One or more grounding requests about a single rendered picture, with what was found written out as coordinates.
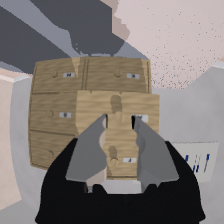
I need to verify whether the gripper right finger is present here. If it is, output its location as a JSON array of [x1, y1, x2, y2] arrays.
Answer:
[[131, 115, 206, 222]]

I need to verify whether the wooden chest of drawers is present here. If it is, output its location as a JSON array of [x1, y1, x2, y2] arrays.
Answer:
[[28, 57, 152, 180]]

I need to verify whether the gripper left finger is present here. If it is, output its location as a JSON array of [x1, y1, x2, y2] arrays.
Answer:
[[35, 113, 108, 224]]

